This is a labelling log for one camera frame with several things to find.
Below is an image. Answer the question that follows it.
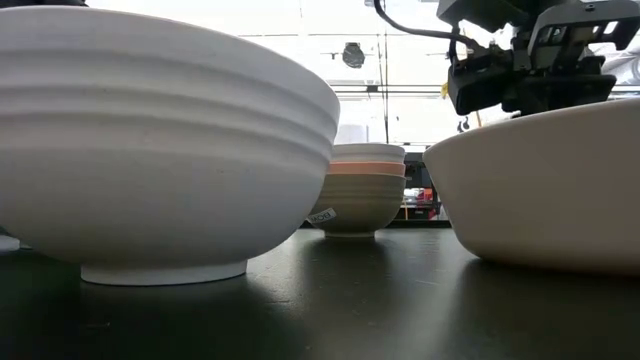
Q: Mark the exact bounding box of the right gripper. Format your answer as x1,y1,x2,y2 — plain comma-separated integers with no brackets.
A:
509,0,640,117

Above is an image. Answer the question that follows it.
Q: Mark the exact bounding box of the beige bowl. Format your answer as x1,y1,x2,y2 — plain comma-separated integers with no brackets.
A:
422,97,640,277

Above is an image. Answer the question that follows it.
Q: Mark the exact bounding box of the small white ribbed bowl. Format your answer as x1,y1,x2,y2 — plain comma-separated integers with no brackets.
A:
332,143,407,165

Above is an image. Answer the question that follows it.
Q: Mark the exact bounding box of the olive brown bowl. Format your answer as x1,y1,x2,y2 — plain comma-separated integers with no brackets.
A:
305,172,407,240

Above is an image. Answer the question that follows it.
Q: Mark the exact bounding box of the large white ribbed bowl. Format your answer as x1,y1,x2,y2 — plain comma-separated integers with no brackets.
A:
0,4,342,287

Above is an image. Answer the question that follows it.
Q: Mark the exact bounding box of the black computer case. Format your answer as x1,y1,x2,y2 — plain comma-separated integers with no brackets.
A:
403,152,442,221

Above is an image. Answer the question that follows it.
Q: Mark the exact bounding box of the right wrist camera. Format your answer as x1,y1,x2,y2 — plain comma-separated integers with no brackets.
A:
446,49,516,117

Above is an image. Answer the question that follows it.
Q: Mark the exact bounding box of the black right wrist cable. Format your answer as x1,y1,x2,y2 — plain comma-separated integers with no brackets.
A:
372,0,481,49

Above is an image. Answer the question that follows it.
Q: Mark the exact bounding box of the long black cable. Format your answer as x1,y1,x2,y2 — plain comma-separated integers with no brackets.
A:
380,29,390,145

